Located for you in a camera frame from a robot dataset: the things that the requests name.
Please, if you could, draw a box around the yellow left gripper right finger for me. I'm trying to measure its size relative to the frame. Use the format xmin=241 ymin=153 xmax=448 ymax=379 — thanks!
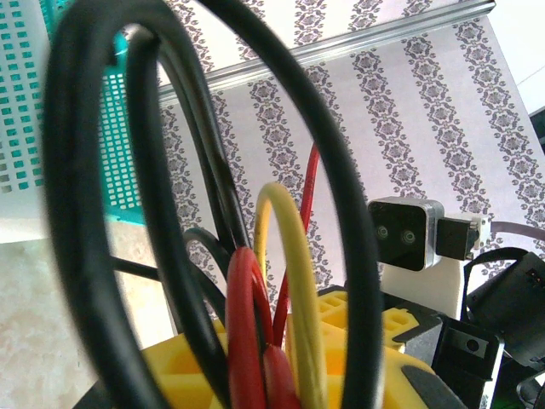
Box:
xmin=324 ymin=343 xmax=468 ymax=409

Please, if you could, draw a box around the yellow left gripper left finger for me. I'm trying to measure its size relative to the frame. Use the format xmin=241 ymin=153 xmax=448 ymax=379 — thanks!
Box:
xmin=76 ymin=319 xmax=231 ymax=409

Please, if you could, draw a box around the yellow cable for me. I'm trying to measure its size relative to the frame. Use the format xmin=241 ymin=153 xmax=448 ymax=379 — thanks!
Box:
xmin=255 ymin=181 xmax=329 ymax=409

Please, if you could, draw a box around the red cable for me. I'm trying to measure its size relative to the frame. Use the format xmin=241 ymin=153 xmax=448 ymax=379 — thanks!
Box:
xmin=225 ymin=142 xmax=321 ymax=409

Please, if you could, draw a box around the black cable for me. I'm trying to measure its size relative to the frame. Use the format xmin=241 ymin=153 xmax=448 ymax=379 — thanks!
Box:
xmin=42 ymin=0 xmax=384 ymax=409
xmin=108 ymin=25 xmax=252 ymax=409

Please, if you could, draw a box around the white plastic basket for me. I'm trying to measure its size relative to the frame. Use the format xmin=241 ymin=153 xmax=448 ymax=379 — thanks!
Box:
xmin=0 ymin=0 xmax=59 ymax=245

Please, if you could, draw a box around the teal plastic basket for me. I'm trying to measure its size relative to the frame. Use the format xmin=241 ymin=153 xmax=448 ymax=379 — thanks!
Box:
xmin=40 ymin=0 xmax=148 ymax=227

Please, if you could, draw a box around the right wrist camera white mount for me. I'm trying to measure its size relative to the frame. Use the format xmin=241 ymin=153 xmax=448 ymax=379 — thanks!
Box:
xmin=366 ymin=196 xmax=491 ymax=320

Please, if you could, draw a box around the aluminium frame post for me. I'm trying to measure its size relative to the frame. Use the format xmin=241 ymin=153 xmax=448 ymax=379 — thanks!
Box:
xmin=157 ymin=0 xmax=497 ymax=107

